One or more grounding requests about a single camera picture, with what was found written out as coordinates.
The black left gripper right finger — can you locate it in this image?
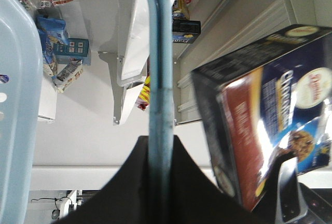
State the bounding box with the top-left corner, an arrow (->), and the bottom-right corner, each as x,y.
170,135 -> 259,223

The yellow red striped snack box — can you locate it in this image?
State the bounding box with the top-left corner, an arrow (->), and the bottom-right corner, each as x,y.
135,76 -> 150,111

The dark blue cookie box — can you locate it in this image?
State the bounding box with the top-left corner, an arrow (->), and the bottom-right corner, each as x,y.
191,24 -> 331,211

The white store shelving unit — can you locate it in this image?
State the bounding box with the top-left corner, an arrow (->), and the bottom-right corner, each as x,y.
30,0 -> 331,190

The light blue shopping basket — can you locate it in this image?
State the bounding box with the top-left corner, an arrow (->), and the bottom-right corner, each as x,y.
0,0 -> 174,224

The blue sandwich cookie pack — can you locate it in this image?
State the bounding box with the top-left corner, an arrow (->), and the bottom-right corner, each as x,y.
35,15 -> 69,77

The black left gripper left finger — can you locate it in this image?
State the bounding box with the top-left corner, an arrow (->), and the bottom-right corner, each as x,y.
51,135 -> 154,224

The white snack bag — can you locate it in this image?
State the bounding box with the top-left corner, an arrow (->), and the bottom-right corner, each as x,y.
52,60 -> 83,93

